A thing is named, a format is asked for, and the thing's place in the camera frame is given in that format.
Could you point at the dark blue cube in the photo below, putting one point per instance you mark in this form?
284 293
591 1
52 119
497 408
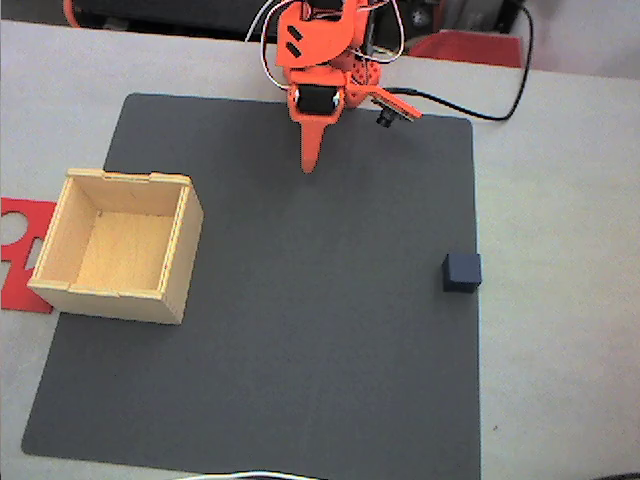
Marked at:
462 272

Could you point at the open wooden box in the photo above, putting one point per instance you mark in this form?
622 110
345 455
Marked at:
117 250

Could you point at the red flat object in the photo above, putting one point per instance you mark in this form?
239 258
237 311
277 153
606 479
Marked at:
465 47

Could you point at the dark grey mat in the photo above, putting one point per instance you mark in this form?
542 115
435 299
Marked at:
310 310

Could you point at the red cut-out sheet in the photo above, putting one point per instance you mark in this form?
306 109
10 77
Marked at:
20 290

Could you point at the gripper camera on orange bracket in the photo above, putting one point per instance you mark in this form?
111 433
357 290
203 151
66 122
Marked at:
395 106

